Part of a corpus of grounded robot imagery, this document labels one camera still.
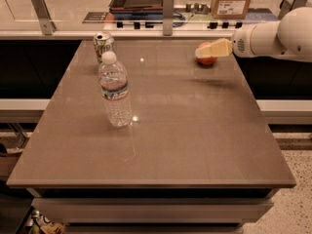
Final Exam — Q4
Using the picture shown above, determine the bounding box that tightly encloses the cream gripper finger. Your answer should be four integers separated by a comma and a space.
195, 38, 232, 59

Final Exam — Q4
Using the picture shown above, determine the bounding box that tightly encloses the green soda can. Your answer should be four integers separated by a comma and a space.
93, 32, 116, 63

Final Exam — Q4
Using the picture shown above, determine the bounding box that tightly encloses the left metal glass bracket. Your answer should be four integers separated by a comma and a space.
31, 0, 57, 35

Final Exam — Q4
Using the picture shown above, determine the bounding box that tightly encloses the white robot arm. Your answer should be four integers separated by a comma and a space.
195, 7, 312, 62

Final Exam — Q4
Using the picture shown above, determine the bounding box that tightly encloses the red apple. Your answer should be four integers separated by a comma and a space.
196, 42, 216, 65

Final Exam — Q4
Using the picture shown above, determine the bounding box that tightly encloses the grey table drawer unit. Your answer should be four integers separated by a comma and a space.
32, 197, 274, 234

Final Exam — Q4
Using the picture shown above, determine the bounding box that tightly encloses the right metal glass bracket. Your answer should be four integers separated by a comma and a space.
278, 0, 308, 20

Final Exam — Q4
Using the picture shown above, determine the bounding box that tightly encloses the middle metal glass bracket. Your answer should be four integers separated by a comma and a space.
163, 0, 174, 36

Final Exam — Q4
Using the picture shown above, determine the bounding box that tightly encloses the clear plastic water bottle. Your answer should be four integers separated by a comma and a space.
98, 52, 132, 127

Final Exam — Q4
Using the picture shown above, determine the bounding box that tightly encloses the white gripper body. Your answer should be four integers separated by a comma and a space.
231, 25, 257, 58

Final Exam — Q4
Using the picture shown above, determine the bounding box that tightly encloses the brown cardboard box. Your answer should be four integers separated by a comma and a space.
211, 0, 251, 20

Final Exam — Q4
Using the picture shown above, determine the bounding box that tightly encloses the metal glass bracket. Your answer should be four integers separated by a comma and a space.
31, 0, 57, 35
278, 0, 308, 20
163, 0, 174, 36

